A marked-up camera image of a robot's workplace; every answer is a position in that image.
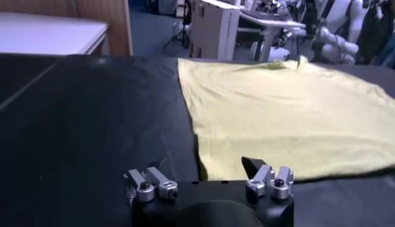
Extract black tripod stand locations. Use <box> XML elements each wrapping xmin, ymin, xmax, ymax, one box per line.
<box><xmin>162</xmin><ymin>0</ymin><xmax>193</xmax><ymax>50</ymax></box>

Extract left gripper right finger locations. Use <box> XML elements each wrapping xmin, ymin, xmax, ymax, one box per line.
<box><xmin>241</xmin><ymin>156</ymin><xmax>294</xmax><ymax>201</ymax></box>

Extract white humanoid robot black straps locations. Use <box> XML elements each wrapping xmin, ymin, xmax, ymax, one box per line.
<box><xmin>310</xmin><ymin>0</ymin><xmax>374</xmax><ymax>65</ymax></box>

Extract smaller black covered table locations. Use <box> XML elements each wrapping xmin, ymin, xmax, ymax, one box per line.
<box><xmin>0</xmin><ymin>52</ymin><xmax>59</xmax><ymax>112</ymax></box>

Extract large black table cover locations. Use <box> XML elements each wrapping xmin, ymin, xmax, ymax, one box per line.
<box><xmin>0</xmin><ymin>52</ymin><xmax>395</xmax><ymax>227</ymax></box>

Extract yellow-green t-shirt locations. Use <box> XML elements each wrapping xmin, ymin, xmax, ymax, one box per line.
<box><xmin>178</xmin><ymin>55</ymin><xmax>395</xmax><ymax>182</ymax></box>

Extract tall white cardboard box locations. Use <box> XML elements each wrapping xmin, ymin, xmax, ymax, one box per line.
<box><xmin>188</xmin><ymin>0</ymin><xmax>241</xmax><ymax>61</ymax></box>

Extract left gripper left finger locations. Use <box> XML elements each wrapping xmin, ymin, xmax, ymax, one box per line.
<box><xmin>123</xmin><ymin>166</ymin><xmax>179</xmax><ymax>203</ymax></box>

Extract white standing desk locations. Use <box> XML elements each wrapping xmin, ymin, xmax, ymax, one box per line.
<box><xmin>237</xmin><ymin>12</ymin><xmax>306</xmax><ymax>62</ymax></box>

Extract white rectangular table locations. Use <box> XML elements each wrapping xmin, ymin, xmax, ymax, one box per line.
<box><xmin>0</xmin><ymin>11</ymin><xmax>109</xmax><ymax>56</ymax></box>

